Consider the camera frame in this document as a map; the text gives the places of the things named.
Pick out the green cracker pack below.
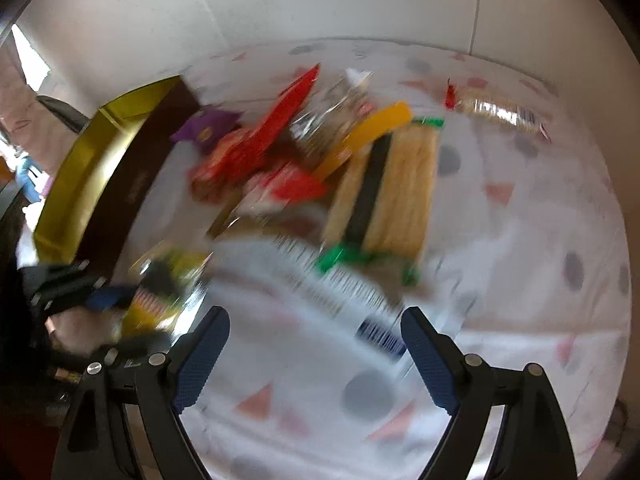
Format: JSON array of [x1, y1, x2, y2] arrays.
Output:
[[317, 117, 444, 286]]

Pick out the yellow green snack packet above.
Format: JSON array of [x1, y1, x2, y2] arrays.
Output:
[[120, 243, 212, 340]]

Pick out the white barcode snack pack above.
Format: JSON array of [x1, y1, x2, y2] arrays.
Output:
[[213, 235, 409, 366]]

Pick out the white patterned tablecloth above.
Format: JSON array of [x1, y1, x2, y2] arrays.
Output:
[[120, 40, 631, 479]]

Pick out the red white wafer packet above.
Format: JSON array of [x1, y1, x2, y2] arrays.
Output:
[[238, 162, 326, 217]]

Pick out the long cracker sleeve red ends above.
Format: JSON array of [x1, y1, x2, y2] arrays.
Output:
[[444, 80, 551, 143]]

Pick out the purple snack packet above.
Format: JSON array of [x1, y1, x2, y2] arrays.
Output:
[[170, 105, 243, 154]]

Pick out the orange clear cookie bag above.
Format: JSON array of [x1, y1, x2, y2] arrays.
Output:
[[288, 68, 411, 181]]

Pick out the red brown snack bar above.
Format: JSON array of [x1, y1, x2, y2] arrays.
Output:
[[190, 128, 250, 203]]

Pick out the gold metal tin tray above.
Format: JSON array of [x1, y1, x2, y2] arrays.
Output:
[[32, 76, 200, 275]]

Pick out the large red snack bag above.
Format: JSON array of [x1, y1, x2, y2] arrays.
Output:
[[218, 64, 320, 182]]

